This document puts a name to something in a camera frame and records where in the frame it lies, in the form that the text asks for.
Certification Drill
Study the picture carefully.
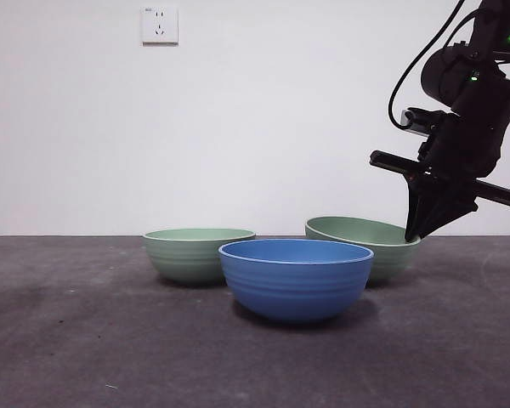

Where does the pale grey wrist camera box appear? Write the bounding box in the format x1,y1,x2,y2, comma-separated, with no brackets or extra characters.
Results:
400,108,435,137

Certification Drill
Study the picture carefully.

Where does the white wall socket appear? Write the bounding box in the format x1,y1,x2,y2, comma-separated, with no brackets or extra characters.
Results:
141,6,180,47

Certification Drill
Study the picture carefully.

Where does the green ribbed bowl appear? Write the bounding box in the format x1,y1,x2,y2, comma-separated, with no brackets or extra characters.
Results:
304,215,422,288
143,228,257,286

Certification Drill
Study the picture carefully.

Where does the blue ribbed bowl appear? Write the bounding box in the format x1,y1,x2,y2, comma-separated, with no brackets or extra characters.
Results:
218,239,375,326

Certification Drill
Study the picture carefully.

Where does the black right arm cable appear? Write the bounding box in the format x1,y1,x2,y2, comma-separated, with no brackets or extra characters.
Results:
388,0,484,128

